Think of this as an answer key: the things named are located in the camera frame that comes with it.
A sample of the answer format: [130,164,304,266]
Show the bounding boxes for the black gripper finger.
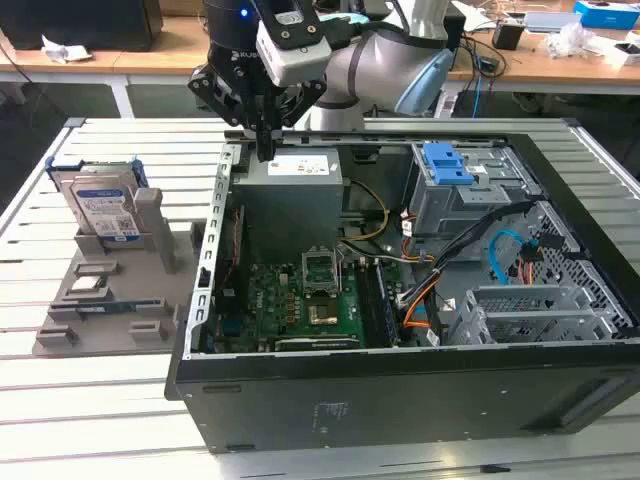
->
[188,65,269,162]
[267,78,330,162]

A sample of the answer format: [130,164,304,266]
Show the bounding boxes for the hard disk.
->
[45,157,151,246]

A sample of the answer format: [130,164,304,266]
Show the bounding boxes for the silver disk bay cage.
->
[457,283,626,347]

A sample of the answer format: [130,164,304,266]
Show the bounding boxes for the grey power supply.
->
[232,148,346,252]

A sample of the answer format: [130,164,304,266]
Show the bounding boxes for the power strip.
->
[433,92,459,120]

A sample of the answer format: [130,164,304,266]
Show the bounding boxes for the crumpled white paper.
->
[40,33,95,65]

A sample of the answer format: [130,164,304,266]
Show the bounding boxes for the blue plastic drive latch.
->
[422,141,475,186]

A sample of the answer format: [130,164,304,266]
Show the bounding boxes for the metal socket cover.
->
[300,249,340,297]

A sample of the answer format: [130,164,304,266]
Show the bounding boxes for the black tower box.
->
[442,13,467,54]

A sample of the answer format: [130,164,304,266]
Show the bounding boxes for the silver optical drive cage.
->
[403,141,544,262]

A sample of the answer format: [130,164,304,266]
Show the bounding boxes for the green motherboard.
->
[214,257,416,354]

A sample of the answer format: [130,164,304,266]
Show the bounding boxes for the grey parts rack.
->
[32,187,211,359]

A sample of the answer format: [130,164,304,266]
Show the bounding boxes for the small black box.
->
[492,22,525,50]

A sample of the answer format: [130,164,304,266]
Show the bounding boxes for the RAM slot with black clips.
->
[370,260,392,346]
[355,257,377,349]

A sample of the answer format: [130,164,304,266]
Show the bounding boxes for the RAM slot with white clips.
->
[377,262,401,345]
[362,258,384,348]

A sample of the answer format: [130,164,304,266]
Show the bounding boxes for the CPU socket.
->
[307,299,342,330]

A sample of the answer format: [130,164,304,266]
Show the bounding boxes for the RAM stick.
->
[52,298,164,315]

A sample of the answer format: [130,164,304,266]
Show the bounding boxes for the black graphics card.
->
[272,335,362,352]

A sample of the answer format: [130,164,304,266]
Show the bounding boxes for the grey flat tray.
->
[522,10,584,34]

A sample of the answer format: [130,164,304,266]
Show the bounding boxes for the clear plastic bag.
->
[538,22,609,60]

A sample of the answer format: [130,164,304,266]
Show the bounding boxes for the blue cardboard box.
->
[573,0,640,27]

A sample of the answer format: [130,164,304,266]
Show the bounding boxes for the black PC case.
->
[164,117,640,454]

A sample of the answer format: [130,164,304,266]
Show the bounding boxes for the white box with black inlay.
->
[597,41,640,67]

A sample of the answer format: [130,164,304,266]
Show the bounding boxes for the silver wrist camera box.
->
[255,0,332,87]

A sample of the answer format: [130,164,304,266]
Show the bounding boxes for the wooden desk with white frame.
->
[0,9,640,119]

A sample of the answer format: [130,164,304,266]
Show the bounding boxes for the yellow wires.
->
[342,179,392,242]

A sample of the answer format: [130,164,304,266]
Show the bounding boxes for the wire locking lever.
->
[334,243,347,299]

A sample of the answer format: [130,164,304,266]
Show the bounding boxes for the grey wire bundle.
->
[339,238,439,266]

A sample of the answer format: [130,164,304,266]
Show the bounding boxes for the black cable bundle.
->
[397,199,549,349]

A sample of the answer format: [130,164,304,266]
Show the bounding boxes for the orange wire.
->
[402,280,435,330]

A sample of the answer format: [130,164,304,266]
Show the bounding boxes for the blue SATA wire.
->
[487,227,527,287]

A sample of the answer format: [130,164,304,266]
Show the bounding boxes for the multicoloured power wire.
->
[517,238,549,285]

